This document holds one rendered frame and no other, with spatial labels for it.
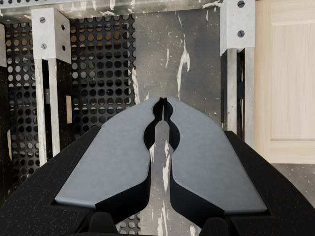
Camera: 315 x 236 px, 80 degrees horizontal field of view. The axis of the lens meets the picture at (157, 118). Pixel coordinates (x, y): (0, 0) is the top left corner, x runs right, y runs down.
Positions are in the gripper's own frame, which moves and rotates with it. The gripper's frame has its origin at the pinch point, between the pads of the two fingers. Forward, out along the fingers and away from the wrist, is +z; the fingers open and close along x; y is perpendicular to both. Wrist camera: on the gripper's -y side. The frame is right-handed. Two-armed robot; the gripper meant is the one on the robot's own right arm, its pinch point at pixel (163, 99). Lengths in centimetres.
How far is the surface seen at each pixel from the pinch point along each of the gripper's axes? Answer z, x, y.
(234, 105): 28.1, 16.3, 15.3
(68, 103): 35.4, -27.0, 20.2
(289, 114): 31.0, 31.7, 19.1
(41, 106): 30.7, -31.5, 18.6
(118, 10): 46.3, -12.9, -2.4
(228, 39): 35.5, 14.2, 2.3
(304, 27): 41, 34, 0
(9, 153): 30, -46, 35
